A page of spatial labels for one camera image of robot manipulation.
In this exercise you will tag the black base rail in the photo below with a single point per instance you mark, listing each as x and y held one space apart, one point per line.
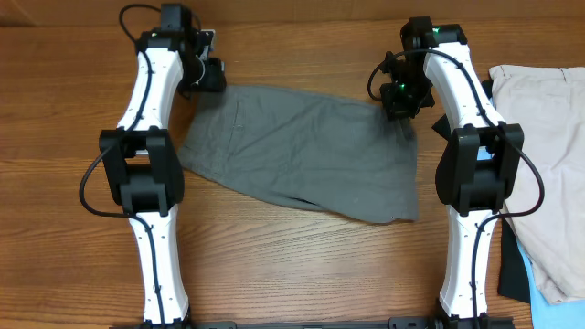
392 323

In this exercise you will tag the light blue garment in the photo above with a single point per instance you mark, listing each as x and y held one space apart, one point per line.
551 240

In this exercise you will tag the grey shorts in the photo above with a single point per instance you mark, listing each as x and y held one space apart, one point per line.
305 150

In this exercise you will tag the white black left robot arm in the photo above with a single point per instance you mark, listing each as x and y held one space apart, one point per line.
141 165

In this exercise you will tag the black folded garment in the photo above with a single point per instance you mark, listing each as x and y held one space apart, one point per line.
513 278

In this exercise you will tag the beige shorts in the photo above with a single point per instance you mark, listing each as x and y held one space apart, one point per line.
548 103

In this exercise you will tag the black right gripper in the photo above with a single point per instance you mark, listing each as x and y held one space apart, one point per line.
398 111

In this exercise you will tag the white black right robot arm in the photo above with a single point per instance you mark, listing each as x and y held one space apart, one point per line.
477 170

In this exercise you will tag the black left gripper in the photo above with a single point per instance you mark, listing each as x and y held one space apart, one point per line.
215 78

